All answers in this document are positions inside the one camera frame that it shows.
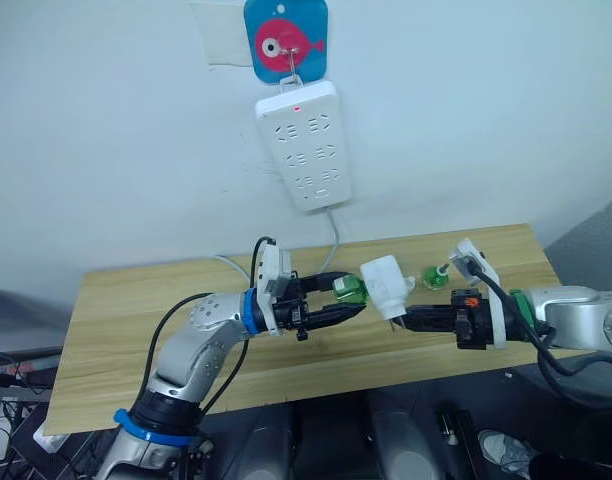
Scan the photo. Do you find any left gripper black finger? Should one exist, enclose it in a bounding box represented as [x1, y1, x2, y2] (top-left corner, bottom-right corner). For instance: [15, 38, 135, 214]
[299, 271, 356, 297]
[304, 303, 371, 331]

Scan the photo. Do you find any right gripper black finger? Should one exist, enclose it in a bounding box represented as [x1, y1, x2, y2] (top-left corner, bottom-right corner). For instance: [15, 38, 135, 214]
[393, 317, 460, 335]
[407, 304, 458, 322]

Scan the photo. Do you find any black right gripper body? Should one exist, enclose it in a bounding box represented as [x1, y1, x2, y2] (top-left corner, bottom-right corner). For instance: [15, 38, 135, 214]
[449, 287, 493, 351]

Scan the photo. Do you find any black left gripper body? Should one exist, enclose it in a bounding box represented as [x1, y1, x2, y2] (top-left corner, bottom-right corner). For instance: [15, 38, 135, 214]
[273, 277, 317, 343]

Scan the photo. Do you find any green liquid repellent bottle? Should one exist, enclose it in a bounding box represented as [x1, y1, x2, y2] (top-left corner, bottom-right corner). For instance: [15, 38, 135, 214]
[330, 276, 371, 306]

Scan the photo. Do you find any white mosquito repellent heater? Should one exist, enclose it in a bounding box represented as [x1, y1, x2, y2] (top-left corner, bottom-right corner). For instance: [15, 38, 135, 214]
[359, 253, 417, 331]

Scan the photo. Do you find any small green repellent bottle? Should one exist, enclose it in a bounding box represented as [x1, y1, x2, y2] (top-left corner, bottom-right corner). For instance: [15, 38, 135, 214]
[420, 262, 450, 292]

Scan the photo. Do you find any dark rounded grey shape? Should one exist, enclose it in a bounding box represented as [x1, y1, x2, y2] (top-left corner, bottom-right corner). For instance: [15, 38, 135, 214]
[370, 394, 443, 480]
[235, 404, 295, 480]

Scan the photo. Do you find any grey white sneaker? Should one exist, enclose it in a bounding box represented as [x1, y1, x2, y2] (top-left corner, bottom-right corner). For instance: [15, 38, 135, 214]
[478, 428, 537, 477]

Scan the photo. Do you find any white power strip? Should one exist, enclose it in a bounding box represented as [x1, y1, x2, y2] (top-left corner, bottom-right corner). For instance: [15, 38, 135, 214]
[254, 80, 355, 215]

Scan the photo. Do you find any grey cabinet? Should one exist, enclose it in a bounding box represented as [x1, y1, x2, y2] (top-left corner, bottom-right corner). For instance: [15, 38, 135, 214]
[543, 192, 612, 289]

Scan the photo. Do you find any black device with red label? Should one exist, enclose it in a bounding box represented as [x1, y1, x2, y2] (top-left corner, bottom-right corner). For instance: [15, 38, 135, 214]
[0, 352, 40, 391]

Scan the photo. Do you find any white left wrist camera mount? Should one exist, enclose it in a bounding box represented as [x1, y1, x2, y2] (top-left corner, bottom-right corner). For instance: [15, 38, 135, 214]
[257, 239, 293, 336]

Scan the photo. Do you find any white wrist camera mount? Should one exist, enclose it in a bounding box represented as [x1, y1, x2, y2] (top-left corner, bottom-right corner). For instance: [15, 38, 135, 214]
[448, 238, 507, 349]
[257, 239, 293, 336]

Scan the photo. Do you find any white power strip cable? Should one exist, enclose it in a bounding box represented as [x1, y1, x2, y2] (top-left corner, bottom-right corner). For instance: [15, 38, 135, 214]
[213, 205, 342, 286]

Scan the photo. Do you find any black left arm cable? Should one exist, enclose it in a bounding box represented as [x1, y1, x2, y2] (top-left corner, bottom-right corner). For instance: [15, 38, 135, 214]
[138, 235, 278, 419]

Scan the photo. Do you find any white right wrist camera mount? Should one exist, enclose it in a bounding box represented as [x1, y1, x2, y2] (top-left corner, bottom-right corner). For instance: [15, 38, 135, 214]
[448, 238, 507, 349]

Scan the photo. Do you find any metal wire hook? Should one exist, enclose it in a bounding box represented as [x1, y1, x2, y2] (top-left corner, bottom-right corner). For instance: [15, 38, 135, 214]
[279, 44, 306, 92]

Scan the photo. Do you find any blue fish wall hook plate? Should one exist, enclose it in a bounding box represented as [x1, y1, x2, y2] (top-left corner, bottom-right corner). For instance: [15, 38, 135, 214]
[243, 0, 331, 86]

